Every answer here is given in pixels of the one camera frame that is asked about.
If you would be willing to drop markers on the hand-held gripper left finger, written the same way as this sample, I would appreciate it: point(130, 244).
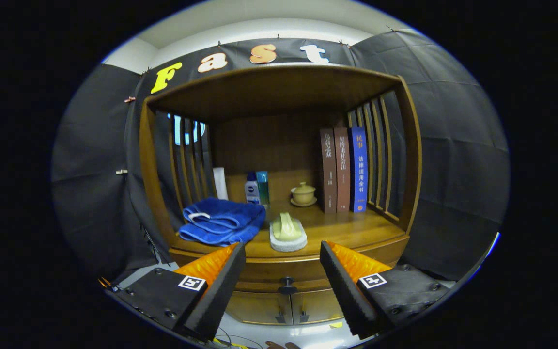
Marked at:
point(216, 293)

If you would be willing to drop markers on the reddish brown book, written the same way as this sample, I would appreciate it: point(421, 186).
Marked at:
point(343, 169)

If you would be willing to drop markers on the teal bottle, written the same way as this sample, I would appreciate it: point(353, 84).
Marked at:
point(262, 186)

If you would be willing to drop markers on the wooden drawer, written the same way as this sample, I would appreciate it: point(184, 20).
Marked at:
point(264, 278)

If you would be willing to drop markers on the black drawer knob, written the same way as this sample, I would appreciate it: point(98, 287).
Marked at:
point(287, 286)

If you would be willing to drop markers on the beige lidded teacup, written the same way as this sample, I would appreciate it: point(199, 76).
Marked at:
point(303, 195)

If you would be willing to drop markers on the dark brown book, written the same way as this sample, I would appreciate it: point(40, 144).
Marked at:
point(328, 169)

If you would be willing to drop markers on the wooden cabinet door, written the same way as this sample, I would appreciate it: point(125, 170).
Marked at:
point(317, 306)
point(257, 308)

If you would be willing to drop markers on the blue towel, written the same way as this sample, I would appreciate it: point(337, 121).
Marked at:
point(223, 220)

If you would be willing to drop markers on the blue book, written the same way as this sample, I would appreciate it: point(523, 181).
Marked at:
point(358, 169)

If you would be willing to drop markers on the wooden countertop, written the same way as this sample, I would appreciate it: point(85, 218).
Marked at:
point(347, 228)

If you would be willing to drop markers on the white and blue lotion bottle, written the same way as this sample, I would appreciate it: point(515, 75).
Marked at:
point(251, 191)

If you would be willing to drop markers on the wooden cabinet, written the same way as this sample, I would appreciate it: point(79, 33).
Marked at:
point(274, 140)

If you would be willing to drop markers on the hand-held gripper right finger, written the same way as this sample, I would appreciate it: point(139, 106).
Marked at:
point(343, 288)

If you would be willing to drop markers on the green scrub brush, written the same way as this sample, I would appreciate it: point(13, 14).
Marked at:
point(287, 230)

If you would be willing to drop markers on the white tube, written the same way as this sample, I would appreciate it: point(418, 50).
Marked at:
point(220, 184)

